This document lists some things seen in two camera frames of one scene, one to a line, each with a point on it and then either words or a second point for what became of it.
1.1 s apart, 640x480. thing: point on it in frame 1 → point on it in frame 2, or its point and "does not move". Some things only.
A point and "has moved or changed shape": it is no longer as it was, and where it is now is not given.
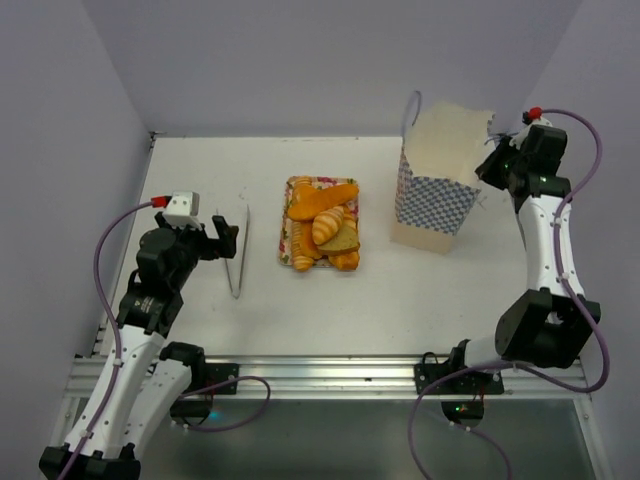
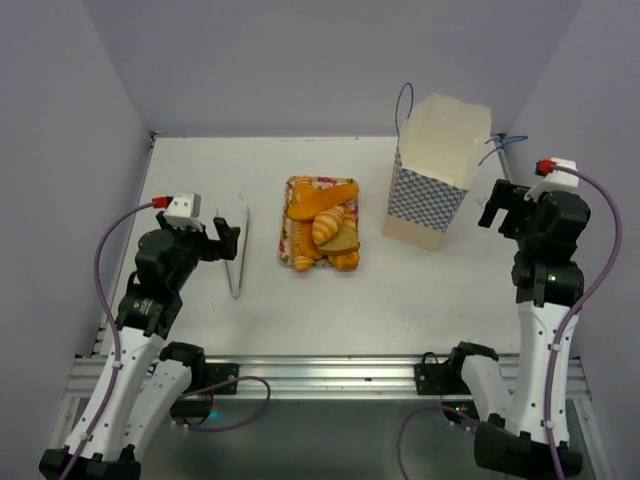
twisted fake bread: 346,261 does not move
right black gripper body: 491,170 → 507,209
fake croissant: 326,224 does not move
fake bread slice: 345,241 does not move
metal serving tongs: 236,296 does not move
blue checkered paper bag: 438,180 has moved or changed shape
